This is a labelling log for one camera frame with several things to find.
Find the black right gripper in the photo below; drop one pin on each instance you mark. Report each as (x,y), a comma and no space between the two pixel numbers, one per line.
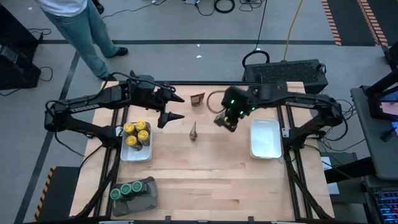
(241,102)

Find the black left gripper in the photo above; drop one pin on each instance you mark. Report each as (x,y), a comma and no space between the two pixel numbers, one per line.
(160,99)

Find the taco seasoning mix packet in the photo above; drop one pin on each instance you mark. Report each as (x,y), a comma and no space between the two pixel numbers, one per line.
(193,133)
(197,100)

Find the yellow lid spice jar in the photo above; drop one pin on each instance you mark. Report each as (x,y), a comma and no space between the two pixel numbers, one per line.
(129,127)
(143,136)
(132,141)
(141,125)

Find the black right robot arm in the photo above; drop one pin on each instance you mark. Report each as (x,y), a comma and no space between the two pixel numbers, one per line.
(298,104)

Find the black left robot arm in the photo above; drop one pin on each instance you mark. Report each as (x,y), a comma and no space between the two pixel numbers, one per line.
(84,107)

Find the white plastic bin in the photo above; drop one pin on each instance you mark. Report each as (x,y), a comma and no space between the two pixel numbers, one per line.
(265,140)
(136,155)

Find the black perforated computer case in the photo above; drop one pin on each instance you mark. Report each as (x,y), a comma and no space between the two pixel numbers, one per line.
(286,70)

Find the translucent grey plastic bin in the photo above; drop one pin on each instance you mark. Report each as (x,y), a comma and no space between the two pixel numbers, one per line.
(143,203)

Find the person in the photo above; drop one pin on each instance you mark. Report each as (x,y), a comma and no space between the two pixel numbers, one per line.
(81,31)

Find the black desk monitor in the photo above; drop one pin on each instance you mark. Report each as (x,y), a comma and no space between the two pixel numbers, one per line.
(373,109)

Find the black mat with hazard stripes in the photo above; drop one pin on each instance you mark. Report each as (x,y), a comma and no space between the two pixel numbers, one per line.
(59,196)
(351,21)

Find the grey side desk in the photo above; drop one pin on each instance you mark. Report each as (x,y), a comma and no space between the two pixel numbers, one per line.
(382,146)

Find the black equipment cabinet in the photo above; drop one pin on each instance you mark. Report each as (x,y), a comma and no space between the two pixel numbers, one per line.
(15,71)

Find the RGB backlit keyboard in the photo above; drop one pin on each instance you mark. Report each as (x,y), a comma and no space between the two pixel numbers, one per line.
(388,207)

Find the black aluminium table frame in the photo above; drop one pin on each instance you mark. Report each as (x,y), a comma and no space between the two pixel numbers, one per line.
(202,83)

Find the white metal bracket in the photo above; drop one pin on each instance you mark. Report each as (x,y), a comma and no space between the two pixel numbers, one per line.
(91,134)
(285,132)

